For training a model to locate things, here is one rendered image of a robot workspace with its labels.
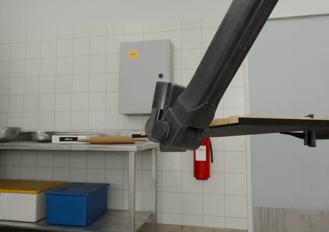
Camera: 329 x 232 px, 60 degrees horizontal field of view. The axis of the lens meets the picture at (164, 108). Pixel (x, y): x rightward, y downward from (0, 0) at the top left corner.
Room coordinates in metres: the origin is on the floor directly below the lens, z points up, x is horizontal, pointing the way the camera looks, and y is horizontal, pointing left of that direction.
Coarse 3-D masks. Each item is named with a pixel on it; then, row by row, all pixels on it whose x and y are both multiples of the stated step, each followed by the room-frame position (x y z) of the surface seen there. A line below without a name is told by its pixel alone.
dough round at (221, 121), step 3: (213, 120) 0.66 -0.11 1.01; (216, 120) 0.65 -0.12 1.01; (219, 120) 0.64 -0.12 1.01; (222, 120) 0.64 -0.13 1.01; (225, 120) 0.64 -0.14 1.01; (228, 120) 0.64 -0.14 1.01; (216, 123) 0.65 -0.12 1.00; (219, 123) 0.64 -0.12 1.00; (222, 123) 0.64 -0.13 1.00; (225, 123) 0.64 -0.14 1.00; (228, 123) 0.63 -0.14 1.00
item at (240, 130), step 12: (240, 120) 0.55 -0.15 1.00; (252, 120) 0.57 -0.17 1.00; (264, 120) 0.58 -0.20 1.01; (276, 120) 0.60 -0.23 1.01; (288, 120) 0.61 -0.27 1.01; (300, 120) 0.63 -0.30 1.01; (312, 120) 0.65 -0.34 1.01; (324, 120) 0.67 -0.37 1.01; (216, 132) 0.82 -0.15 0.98; (228, 132) 0.84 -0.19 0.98; (240, 132) 0.86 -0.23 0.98; (252, 132) 0.88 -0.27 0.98; (264, 132) 0.91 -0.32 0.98; (276, 132) 0.93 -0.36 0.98
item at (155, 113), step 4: (152, 108) 0.58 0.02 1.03; (152, 112) 0.58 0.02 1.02; (156, 112) 0.58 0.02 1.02; (160, 112) 0.57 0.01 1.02; (152, 116) 0.58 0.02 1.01; (156, 116) 0.58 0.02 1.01; (160, 116) 0.58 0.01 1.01; (148, 120) 0.59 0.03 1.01; (152, 120) 0.58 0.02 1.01; (148, 124) 0.59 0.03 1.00; (152, 124) 0.58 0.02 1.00; (144, 128) 0.59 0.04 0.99; (148, 128) 0.59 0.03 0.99; (152, 128) 0.58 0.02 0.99; (148, 132) 0.59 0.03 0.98; (148, 136) 0.59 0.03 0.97; (152, 140) 0.59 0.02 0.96; (156, 140) 0.58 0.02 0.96
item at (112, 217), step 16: (0, 144) 2.33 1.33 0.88; (16, 144) 2.30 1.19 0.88; (32, 144) 2.27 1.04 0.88; (48, 144) 2.27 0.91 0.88; (64, 144) 2.27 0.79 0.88; (80, 144) 2.27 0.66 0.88; (96, 144) 2.27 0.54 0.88; (112, 144) 2.27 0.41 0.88; (128, 144) 2.27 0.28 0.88; (144, 144) 2.27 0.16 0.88; (128, 208) 2.12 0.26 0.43; (0, 224) 2.39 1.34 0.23; (16, 224) 2.39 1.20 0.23; (32, 224) 2.39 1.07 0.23; (48, 224) 2.39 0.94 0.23; (96, 224) 2.39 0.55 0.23; (112, 224) 2.39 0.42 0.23; (128, 224) 2.11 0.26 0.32
